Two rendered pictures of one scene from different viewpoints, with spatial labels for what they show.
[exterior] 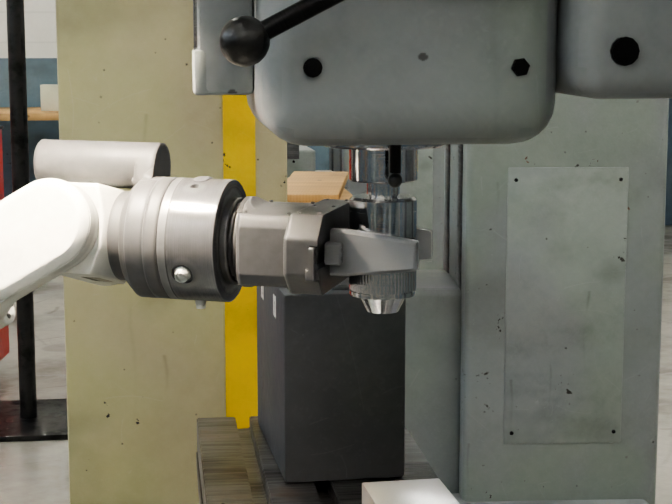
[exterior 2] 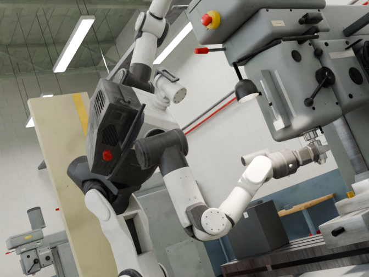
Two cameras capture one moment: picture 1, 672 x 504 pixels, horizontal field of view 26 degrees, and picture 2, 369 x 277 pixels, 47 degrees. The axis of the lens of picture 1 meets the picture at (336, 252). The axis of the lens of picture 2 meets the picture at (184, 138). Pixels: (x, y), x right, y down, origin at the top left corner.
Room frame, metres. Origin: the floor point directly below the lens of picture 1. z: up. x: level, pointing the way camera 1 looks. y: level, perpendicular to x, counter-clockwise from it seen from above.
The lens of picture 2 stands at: (-0.08, 1.05, 1.14)
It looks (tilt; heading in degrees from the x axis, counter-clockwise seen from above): 11 degrees up; 331
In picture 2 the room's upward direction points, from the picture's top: 20 degrees counter-clockwise
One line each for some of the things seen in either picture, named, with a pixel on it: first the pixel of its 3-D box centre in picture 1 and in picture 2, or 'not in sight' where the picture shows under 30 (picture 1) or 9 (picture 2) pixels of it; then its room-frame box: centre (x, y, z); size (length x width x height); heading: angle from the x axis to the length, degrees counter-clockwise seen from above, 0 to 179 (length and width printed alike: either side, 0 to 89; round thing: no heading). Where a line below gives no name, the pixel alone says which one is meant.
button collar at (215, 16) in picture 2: not in sight; (212, 20); (0.98, 0.20, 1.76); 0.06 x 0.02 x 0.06; 7
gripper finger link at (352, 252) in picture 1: (371, 254); (321, 149); (0.97, -0.02, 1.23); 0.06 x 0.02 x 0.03; 76
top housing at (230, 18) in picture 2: not in sight; (257, 7); (1.01, -0.05, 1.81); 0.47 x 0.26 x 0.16; 97
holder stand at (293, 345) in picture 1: (326, 356); (253, 228); (1.48, 0.01, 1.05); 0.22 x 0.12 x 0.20; 10
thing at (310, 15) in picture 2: not in sight; (307, 20); (0.88, -0.11, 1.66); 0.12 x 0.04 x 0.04; 97
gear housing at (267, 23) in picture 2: not in sight; (275, 37); (1.01, -0.08, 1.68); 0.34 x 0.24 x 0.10; 97
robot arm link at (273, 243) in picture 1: (257, 245); (295, 160); (1.03, 0.06, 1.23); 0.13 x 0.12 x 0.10; 166
